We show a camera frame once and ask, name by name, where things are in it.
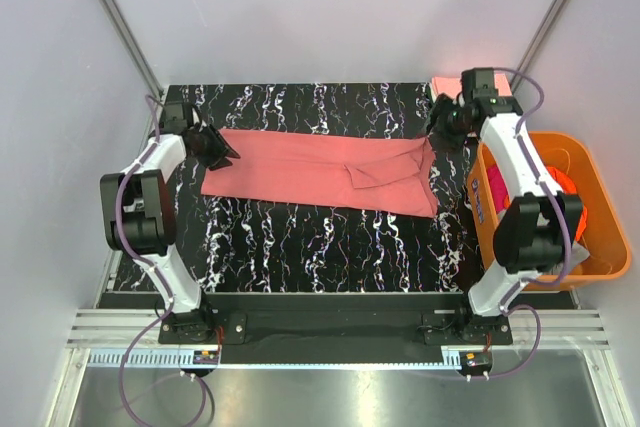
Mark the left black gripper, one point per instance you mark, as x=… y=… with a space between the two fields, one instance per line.
x=206 y=142

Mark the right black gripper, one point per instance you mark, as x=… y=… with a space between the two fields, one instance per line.
x=444 y=123

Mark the salmon red t shirt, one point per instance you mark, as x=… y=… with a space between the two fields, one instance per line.
x=390 y=175

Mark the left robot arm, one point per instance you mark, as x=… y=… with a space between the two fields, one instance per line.
x=139 y=217

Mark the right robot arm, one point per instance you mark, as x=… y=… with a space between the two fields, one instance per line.
x=538 y=230

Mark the folded light pink t shirt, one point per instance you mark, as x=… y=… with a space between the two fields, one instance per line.
x=451 y=86

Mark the magenta t shirt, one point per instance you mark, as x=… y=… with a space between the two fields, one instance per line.
x=498 y=188

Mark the orange t shirt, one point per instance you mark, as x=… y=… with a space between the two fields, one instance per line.
x=569 y=187

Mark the grey t shirt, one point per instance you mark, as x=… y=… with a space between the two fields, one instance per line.
x=579 y=254

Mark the orange plastic basket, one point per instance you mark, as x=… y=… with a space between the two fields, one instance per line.
x=610 y=255

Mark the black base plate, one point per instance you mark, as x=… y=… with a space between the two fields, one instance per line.
x=437 y=318

